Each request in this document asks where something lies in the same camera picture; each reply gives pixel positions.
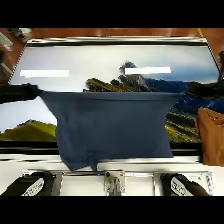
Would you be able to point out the brown garment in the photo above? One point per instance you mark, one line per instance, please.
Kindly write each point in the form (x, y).
(213, 140)

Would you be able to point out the silver frame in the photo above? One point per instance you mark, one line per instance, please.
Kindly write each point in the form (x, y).
(115, 183)

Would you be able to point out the navy blue T-shirt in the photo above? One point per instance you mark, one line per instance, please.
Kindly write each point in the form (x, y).
(110, 123)

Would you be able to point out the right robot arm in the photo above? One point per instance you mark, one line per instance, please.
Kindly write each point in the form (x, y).
(203, 90)

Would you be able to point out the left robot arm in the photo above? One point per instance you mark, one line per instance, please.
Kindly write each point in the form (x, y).
(16, 92)

